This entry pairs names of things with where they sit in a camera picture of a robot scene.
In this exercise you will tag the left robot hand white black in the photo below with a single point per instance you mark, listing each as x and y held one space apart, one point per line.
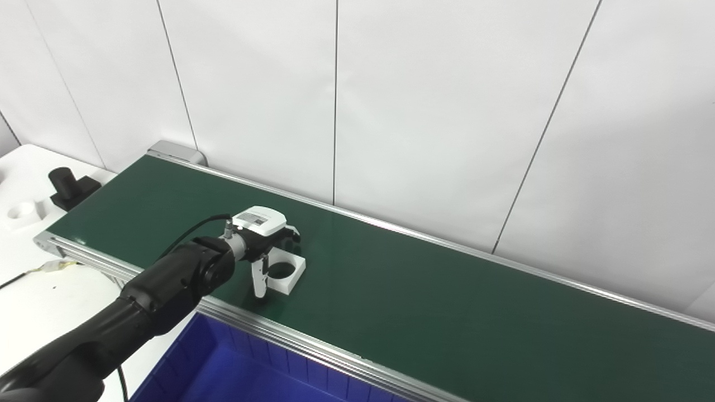
260 220

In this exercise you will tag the white square part round hole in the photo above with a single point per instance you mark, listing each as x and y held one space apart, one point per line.
295 276
36 219

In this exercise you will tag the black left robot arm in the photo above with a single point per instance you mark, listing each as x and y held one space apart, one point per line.
167 279

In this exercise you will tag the grey conveyor end cover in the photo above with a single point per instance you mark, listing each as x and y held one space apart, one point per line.
179 152

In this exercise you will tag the blue plastic bin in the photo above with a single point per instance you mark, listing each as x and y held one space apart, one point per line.
234 368

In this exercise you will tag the black cylinder bracket part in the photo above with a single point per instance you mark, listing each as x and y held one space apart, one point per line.
70 190

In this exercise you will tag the green conveyor belt aluminium frame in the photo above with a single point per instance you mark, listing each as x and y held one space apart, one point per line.
447 312

